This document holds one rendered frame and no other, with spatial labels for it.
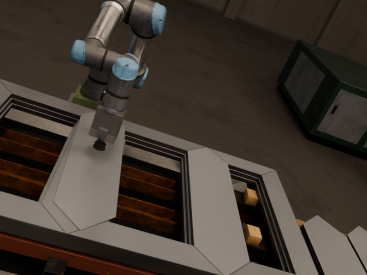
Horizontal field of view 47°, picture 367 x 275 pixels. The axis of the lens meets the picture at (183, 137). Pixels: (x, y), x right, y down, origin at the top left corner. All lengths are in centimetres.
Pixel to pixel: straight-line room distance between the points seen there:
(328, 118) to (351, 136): 40
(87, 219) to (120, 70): 44
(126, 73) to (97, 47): 17
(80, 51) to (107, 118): 23
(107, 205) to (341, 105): 415
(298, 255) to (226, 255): 28
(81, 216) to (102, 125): 32
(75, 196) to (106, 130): 24
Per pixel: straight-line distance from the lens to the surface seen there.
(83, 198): 127
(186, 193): 150
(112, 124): 136
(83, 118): 168
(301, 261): 147
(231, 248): 133
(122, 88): 131
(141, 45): 184
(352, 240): 180
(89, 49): 141
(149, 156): 196
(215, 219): 142
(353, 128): 535
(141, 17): 171
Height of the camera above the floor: 164
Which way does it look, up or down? 25 degrees down
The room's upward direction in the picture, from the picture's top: 24 degrees clockwise
